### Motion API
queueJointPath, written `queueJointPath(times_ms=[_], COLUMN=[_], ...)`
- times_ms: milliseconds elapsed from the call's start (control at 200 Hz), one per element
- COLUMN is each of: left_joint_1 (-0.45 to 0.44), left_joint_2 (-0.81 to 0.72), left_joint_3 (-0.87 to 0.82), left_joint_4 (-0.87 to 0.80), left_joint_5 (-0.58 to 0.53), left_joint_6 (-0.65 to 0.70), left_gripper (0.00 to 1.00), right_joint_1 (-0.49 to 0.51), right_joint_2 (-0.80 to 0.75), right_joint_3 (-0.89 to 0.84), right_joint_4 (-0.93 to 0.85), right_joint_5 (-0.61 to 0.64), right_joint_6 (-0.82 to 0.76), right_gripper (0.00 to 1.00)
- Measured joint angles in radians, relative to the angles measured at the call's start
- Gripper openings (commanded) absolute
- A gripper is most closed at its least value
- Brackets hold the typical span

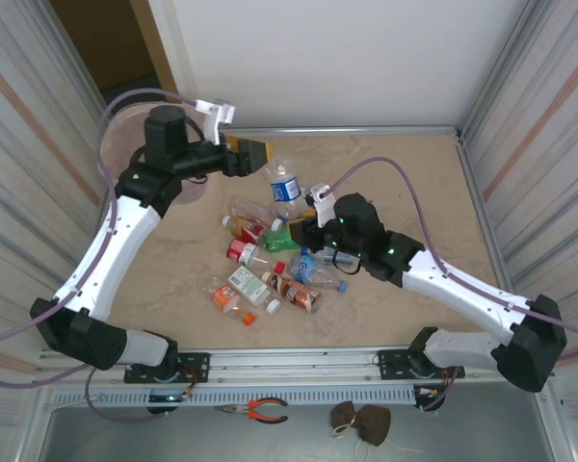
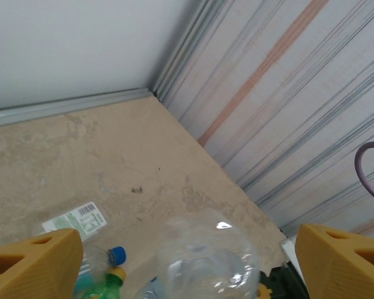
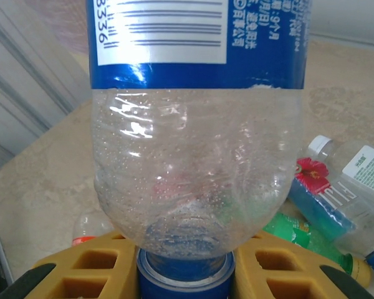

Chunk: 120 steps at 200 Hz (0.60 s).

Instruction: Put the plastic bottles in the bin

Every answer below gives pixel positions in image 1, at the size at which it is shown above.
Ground brown cloth pouch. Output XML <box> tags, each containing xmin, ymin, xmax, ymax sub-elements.
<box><xmin>355</xmin><ymin>404</ymin><xmax>393</xmax><ymax>448</ymax></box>
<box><xmin>330</xmin><ymin>400</ymin><xmax>363</xmax><ymax>439</ymax></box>

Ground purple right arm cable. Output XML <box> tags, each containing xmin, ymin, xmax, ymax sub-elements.
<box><xmin>327</xmin><ymin>157</ymin><xmax>578</xmax><ymax>362</ymax></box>

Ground clear bottle white cap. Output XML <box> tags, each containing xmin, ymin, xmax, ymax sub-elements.
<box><xmin>227</xmin><ymin>195</ymin><xmax>284</xmax><ymax>231</ymax></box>

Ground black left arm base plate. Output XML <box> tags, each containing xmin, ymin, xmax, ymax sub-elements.
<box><xmin>123</xmin><ymin>352</ymin><xmax>211</xmax><ymax>385</ymax></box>

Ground grey metal lower shelf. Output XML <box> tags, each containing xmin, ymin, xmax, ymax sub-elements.
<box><xmin>16</xmin><ymin>403</ymin><xmax>567</xmax><ymax>462</ymax></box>

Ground brown label bottle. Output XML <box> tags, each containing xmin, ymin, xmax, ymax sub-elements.
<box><xmin>261</xmin><ymin>270</ymin><xmax>325</xmax><ymax>315</ymax></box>

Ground blue sports drink bottle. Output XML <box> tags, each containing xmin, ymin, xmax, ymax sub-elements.
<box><xmin>287</xmin><ymin>255</ymin><xmax>350</xmax><ymax>294</ymax></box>

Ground clear square bottle blue cap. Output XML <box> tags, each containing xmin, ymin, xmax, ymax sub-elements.
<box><xmin>300</xmin><ymin>245</ymin><xmax>356</xmax><ymax>271</ymax></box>

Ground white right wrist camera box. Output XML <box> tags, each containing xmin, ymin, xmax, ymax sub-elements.
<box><xmin>304</xmin><ymin>180</ymin><xmax>342</xmax><ymax>230</ymax></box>

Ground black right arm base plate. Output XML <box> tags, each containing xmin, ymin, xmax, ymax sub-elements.
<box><xmin>376</xmin><ymin>349</ymin><xmax>466</xmax><ymax>381</ymax></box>

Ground beige slatted waste bin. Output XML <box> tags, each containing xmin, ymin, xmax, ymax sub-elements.
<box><xmin>151</xmin><ymin>143</ymin><xmax>224</xmax><ymax>242</ymax></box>

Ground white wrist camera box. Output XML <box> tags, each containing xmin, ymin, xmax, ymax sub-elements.
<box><xmin>195</xmin><ymin>98</ymin><xmax>236</xmax><ymax>145</ymax></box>
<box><xmin>304</xmin><ymin>180</ymin><xmax>342</xmax><ymax>230</ymax></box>

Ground white label green text bottle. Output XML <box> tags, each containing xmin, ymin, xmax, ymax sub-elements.
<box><xmin>227</xmin><ymin>265</ymin><xmax>282</xmax><ymax>315</ymax></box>

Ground green plastic bottle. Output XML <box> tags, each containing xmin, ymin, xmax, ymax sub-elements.
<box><xmin>262</xmin><ymin>228</ymin><xmax>301</xmax><ymax>253</ymax></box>

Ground grey slotted cable duct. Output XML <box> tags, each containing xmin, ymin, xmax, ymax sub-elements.
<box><xmin>52</xmin><ymin>384</ymin><xmax>418</xmax><ymax>408</ymax></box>

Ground aluminium table edge rail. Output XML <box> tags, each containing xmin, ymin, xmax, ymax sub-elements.
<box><xmin>220</xmin><ymin>125</ymin><xmax>459</xmax><ymax>139</ymax></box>

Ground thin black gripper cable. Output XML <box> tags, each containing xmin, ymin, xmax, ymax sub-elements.
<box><xmin>328</xmin><ymin>249</ymin><xmax>362</xmax><ymax>278</ymax></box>

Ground brown wooden door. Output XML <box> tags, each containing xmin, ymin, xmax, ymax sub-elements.
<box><xmin>49</xmin><ymin>0</ymin><xmax>183</xmax><ymax>105</ymax></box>

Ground blue label bottle blue cap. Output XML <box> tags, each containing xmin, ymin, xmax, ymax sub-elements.
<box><xmin>268</xmin><ymin>153</ymin><xmax>303</xmax><ymax>221</ymax></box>

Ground orange label bottle orange cap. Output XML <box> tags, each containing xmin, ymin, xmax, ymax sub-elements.
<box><xmin>210</xmin><ymin>283</ymin><xmax>257</xmax><ymax>328</ymax></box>

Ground orange handled pliers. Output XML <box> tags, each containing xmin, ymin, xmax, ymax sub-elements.
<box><xmin>214</xmin><ymin>397</ymin><xmax>289</xmax><ymax>424</ymax></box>

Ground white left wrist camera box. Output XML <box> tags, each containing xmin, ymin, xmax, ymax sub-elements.
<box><xmin>195</xmin><ymin>98</ymin><xmax>236</xmax><ymax>145</ymax></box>

